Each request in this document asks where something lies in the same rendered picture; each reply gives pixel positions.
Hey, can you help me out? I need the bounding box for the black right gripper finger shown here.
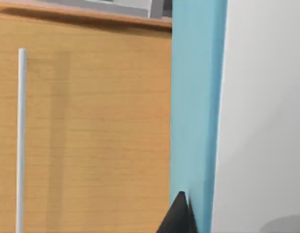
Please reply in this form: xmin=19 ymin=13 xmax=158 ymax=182
xmin=156 ymin=191 xmax=197 ymax=233

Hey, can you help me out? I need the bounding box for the light blue rack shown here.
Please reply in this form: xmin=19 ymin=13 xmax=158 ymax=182
xmin=169 ymin=0 xmax=229 ymax=233

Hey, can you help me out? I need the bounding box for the wooden cupboard door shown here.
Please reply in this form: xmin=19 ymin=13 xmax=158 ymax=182
xmin=0 ymin=13 xmax=172 ymax=233

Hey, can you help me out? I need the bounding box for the grey box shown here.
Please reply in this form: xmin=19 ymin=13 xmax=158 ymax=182
xmin=40 ymin=0 xmax=173 ymax=19

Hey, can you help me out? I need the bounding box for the wooden cupboard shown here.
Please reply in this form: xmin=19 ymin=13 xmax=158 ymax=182
xmin=0 ymin=2 xmax=173 ymax=233

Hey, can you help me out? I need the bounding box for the long metal door handle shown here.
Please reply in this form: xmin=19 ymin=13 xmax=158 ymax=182
xmin=16 ymin=48 xmax=27 ymax=233

